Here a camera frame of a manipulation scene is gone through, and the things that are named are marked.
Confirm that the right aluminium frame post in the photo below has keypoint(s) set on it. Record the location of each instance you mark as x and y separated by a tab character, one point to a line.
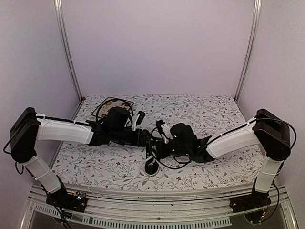
249	49

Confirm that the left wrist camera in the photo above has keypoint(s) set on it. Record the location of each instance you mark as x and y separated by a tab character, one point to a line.
137	119

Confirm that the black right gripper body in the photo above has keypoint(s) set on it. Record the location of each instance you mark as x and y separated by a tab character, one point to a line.
164	153

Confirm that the square floral ceramic plate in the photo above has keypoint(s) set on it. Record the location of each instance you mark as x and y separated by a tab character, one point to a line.
102	110

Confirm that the left aluminium frame post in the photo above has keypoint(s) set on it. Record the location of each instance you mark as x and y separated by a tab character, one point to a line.
66	48

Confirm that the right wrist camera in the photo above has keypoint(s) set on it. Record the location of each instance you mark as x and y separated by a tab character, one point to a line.
164	130

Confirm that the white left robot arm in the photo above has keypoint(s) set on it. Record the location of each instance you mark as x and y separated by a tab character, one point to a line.
118	127

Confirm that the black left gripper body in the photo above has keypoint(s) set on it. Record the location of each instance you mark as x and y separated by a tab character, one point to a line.
137	142

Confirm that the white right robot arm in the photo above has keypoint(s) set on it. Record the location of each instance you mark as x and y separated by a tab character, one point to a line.
265	129

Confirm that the floral patterned table mat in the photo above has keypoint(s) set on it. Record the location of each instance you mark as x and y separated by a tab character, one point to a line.
122	167

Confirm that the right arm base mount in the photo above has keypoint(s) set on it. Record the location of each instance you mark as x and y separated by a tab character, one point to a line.
259	205

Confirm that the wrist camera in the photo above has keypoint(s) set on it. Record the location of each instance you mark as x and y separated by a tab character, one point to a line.
164	130
137	119

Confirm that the aluminium frame post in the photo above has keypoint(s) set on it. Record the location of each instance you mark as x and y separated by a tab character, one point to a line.
66	48
249	49

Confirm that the black canvas sneaker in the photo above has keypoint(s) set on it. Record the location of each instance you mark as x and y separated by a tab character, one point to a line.
151	166

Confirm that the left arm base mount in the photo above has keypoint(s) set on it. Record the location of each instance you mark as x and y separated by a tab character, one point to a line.
62	199

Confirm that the aluminium front rail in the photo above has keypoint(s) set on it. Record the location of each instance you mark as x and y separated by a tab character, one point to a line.
196	209

